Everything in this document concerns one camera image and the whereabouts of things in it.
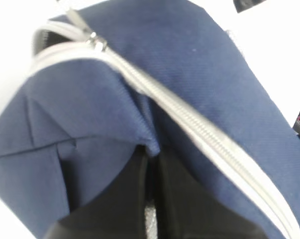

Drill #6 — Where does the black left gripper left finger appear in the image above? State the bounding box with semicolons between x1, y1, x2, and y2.
45;146;148;239

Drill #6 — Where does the navy blue lunch bag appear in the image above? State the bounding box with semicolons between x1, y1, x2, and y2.
0;0;300;239

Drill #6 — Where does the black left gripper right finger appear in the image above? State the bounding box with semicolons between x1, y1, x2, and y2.
156;155;267;239

